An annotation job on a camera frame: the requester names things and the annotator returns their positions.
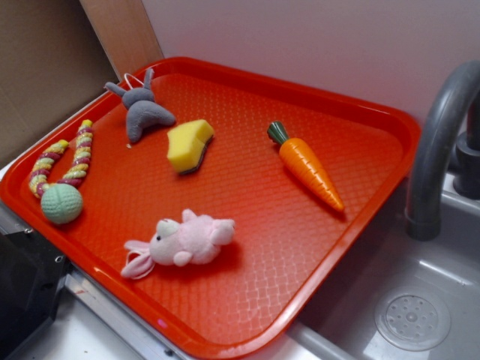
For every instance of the grey toy sink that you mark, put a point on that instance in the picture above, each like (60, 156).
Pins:
(338, 321)

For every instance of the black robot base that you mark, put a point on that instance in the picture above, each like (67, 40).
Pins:
(33, 274)

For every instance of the grey toy faucet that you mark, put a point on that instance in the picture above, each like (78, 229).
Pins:
(450, 136)

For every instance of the orange toy carrot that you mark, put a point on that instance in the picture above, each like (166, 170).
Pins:
(299, 158)

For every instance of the yellow sponge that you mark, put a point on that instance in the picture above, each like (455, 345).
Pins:
(187, 145)

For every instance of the pink plush bunny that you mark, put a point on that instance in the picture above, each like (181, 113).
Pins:
(196, 239)

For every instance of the red plastic tray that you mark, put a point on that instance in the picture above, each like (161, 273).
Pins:
(286, 241)

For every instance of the sink drain strainer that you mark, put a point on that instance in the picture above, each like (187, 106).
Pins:
(412, 319)

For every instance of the brown cardboard panel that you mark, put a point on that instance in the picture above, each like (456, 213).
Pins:
(56, 57)

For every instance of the grey plush toy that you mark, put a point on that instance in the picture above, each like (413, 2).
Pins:
(142, 109)

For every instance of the rope toy with green ball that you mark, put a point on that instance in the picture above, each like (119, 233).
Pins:
(60, 201)

